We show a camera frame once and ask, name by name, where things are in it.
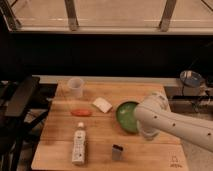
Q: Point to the green bowl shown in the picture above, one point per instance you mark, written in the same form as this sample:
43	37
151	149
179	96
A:
125	116

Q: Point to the clear plastic cup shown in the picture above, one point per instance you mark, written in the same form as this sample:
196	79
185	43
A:
75	86

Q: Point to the orange carrot toy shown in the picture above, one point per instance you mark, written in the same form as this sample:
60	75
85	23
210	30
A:
81	112

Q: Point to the white plastic bottle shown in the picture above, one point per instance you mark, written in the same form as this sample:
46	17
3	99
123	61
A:
79	145

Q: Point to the round blue dish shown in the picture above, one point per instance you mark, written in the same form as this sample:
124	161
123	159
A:
191	78

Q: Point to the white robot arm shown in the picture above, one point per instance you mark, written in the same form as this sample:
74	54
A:
152	117

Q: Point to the white sponge block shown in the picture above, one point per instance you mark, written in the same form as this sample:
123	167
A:
102	104

